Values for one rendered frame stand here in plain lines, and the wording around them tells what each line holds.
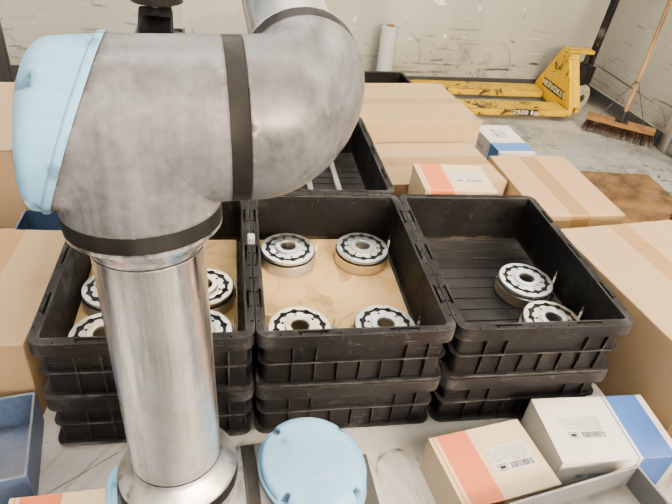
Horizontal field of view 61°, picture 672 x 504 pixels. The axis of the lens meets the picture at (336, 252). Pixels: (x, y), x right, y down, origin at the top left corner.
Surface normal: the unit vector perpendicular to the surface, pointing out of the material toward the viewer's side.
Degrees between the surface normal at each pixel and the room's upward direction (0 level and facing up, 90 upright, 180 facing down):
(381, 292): 0
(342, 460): 7
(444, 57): 90
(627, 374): 90
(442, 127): 90
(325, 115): 73
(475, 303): 0
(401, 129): 90
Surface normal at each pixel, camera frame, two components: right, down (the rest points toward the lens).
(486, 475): 0.10, -0.81
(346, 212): 0.14, 0.59
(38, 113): 0.17, 0.16
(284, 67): 0.38, -0.33
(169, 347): 0.44, 0.47
